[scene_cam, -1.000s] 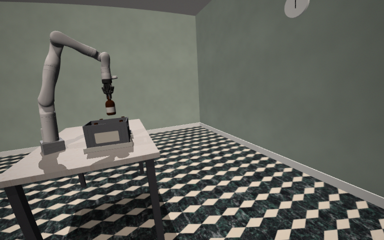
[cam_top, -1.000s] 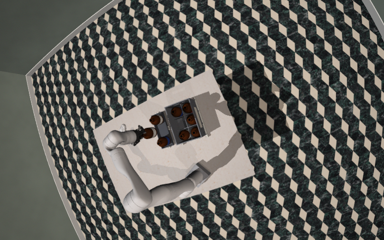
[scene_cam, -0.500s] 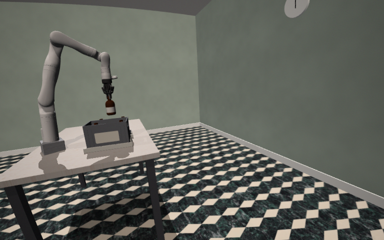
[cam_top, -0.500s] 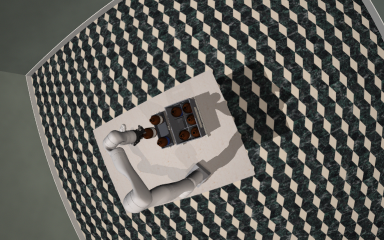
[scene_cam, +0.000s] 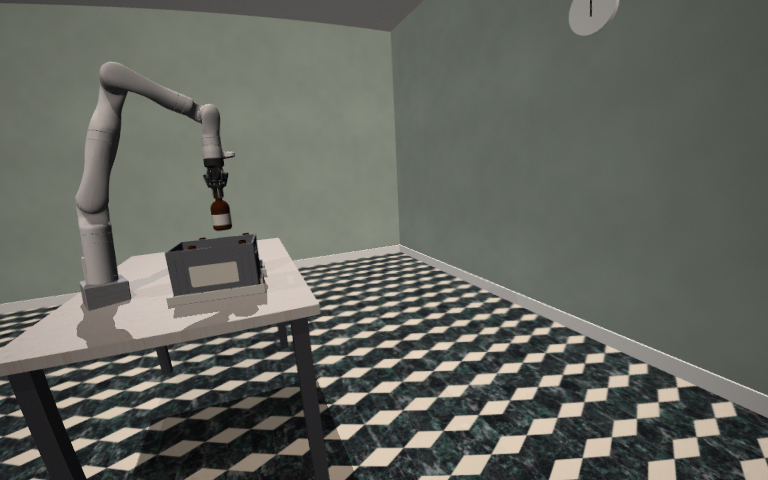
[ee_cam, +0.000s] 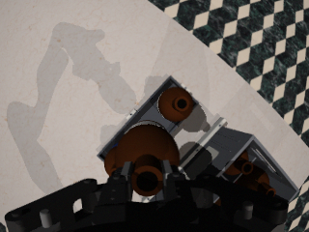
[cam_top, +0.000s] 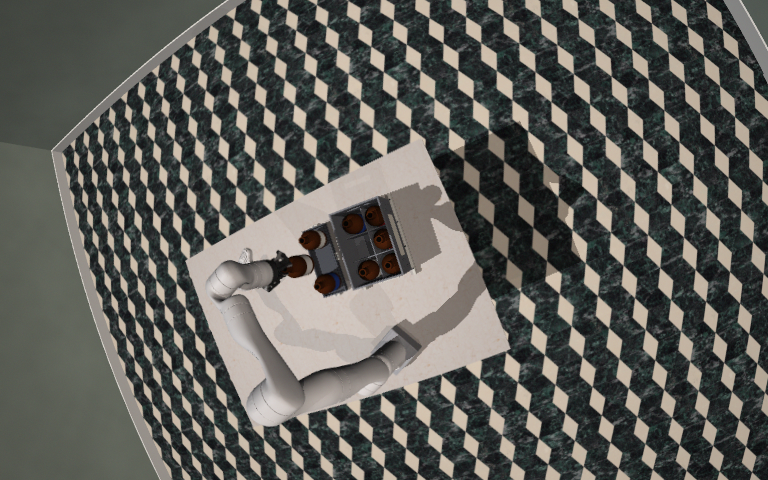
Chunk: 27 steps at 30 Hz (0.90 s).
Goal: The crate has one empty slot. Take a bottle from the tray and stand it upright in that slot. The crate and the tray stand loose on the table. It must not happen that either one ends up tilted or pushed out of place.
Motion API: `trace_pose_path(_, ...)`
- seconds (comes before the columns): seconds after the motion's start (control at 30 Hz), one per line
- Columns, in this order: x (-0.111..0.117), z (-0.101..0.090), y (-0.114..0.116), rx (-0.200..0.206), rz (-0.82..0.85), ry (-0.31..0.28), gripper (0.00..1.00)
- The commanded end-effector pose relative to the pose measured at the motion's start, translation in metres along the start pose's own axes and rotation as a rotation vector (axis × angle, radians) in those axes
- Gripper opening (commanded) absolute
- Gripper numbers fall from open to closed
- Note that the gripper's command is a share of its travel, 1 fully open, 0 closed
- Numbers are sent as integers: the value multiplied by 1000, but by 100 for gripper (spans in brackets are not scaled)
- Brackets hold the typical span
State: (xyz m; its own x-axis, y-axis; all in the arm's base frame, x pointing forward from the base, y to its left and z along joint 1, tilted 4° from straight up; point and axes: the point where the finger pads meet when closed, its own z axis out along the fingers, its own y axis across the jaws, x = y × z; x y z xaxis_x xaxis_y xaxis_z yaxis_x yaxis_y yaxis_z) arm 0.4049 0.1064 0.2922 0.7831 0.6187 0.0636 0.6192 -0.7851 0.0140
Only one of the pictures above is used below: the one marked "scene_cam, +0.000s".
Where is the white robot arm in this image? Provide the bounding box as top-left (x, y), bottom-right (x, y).
top-left (75, 62), bottom-right (235, 285)

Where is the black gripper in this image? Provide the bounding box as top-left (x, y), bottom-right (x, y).
top-left (203, 158), bottom-right (228, 198)

